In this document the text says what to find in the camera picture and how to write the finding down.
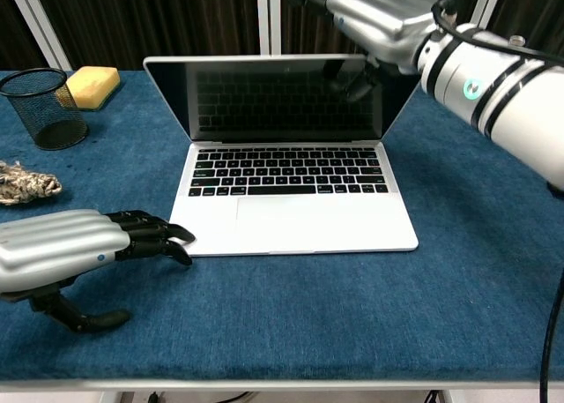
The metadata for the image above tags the yellow sponge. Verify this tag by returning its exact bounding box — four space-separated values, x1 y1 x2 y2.
65 66 122 112

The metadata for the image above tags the black mesh pen cup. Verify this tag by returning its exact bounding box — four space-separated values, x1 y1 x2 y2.
0 67 90 152

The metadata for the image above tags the black curtain panel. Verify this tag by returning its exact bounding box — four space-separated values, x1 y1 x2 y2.
26 0 261 71
280 0 367 56
495 0 564 56
0 0 49 70

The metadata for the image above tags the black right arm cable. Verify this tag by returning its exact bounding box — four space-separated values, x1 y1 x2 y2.
430 0 564 65

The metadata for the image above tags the silver laptop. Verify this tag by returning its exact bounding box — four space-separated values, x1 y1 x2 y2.
143 53 419 257

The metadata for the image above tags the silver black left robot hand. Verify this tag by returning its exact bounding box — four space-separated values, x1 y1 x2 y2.
0 208 197 333

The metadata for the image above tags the blue table cloth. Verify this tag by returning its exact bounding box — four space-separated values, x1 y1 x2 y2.
0 70 564 382

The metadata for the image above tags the white frame post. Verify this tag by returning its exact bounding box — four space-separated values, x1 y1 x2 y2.
256 0 283 56
0 0 74 71
473 0 508 29

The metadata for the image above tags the black hanging cable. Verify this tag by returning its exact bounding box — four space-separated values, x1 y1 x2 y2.
539 270 564 403

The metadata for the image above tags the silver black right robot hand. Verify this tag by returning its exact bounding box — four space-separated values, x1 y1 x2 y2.
288 0 442 102

